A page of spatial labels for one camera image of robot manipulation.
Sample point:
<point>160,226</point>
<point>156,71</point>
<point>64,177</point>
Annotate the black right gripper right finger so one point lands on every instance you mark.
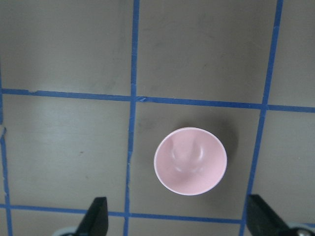
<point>262,220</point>

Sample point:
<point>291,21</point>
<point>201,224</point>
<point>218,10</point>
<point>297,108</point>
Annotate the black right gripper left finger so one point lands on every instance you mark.
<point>95,221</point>

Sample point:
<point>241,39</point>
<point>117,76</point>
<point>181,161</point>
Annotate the small pink bowl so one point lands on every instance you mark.
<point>190,161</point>

